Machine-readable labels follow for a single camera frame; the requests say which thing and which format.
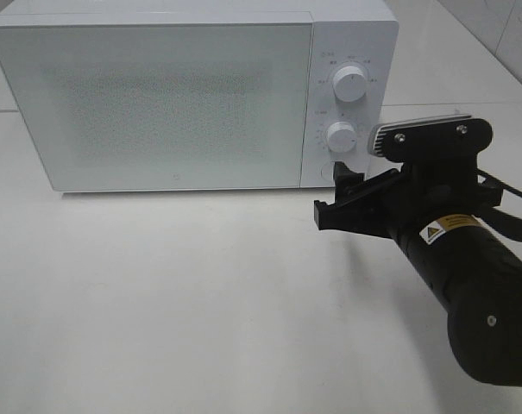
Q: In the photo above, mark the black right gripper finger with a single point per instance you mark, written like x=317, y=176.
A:
x=360, y=213
x=345, y=180

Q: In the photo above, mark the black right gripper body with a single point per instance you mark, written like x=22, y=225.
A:
x=428, y=202

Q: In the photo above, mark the round white door button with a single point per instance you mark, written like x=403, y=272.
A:
x=327, y=172

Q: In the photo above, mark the white timer knob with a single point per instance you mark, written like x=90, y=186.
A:
x=341, y=137

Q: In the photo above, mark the white microwave door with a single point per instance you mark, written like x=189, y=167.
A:
x=162, y=108

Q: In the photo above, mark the upper white power knob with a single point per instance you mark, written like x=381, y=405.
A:
x=350, y=82

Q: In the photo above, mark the white microwave oven body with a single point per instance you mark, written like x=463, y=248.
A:
x=363, y=32

